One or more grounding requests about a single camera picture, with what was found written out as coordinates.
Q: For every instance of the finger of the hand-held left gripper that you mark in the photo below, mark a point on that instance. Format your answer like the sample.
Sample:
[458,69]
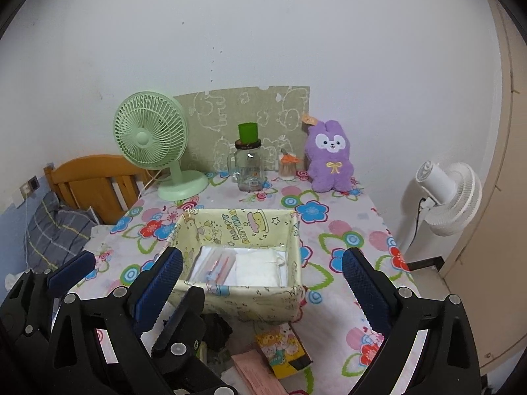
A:
[183,321]
[72,271]

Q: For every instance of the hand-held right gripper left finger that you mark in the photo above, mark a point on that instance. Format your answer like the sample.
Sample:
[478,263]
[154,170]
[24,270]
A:
[162,284]

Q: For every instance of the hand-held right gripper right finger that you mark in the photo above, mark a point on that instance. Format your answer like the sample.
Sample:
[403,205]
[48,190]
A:
[364,292]

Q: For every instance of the black plastic bag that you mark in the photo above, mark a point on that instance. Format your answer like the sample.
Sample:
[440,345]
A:
[218,331]

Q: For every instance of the yellow cartoon fabric storage box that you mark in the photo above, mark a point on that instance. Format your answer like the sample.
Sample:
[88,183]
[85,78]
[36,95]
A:
[247,300]

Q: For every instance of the pink packet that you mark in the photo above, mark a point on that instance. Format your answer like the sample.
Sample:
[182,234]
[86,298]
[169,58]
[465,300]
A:
[255,374]

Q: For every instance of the yellow cartoon packet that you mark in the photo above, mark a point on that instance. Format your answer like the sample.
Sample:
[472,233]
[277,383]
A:
[280,349]

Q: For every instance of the grey plaid pillow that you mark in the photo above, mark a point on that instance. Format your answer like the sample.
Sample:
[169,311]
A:
[53,230]

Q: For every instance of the clear plastic bag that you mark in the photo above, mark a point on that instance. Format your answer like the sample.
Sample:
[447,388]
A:
[214,263]

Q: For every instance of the purple bunny plush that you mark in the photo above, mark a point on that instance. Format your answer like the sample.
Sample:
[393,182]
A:
[329,164]

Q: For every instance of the white standing fan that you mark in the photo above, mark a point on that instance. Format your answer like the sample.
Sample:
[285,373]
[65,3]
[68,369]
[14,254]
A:
[440,181]

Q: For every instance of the glass mug jar black lid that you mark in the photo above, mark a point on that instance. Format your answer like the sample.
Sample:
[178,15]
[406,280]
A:
[249,168]

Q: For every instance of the small glass jar orange lid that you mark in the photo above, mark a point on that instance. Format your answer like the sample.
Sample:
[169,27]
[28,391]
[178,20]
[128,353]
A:
[287,168]

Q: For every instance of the green desk fan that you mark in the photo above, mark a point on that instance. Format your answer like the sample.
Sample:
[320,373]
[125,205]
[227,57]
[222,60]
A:
[144,138]

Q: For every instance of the beige cabinet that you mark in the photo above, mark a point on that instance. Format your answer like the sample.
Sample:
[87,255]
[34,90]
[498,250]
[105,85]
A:
[494,214]

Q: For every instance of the green plastic cup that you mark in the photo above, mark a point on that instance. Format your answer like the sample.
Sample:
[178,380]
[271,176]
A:
[248,133]

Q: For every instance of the green cartoon-print board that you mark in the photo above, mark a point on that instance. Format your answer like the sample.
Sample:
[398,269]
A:
[255,107]

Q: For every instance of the wall socket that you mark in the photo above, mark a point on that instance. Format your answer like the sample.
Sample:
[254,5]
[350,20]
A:
[25,191]

